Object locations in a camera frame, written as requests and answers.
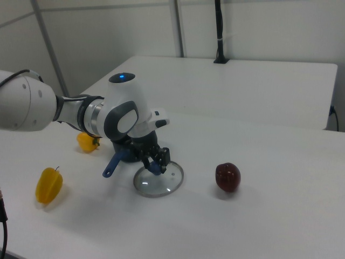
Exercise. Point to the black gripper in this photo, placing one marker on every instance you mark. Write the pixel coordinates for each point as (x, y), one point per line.
(145, 143)

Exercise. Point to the glass lid with blue knob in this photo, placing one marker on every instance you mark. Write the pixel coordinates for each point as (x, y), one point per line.
(161, 186)

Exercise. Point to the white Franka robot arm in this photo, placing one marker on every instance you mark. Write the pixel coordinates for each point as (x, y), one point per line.
(121, 108)

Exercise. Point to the yellow bell pepper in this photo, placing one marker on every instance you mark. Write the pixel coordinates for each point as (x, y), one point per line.
(86, 144)

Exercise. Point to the dark red apple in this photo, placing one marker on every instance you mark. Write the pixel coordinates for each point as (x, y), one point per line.
(227, 178)

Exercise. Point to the yellow starfruit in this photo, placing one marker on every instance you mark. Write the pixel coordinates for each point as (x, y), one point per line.
(49, 186)

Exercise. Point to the black pole with base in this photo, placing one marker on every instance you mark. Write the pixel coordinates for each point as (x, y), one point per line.
(221, 32)

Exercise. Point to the aluminium frame post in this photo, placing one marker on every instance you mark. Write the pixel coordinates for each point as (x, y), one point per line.
(49, 46)
(179, 27)

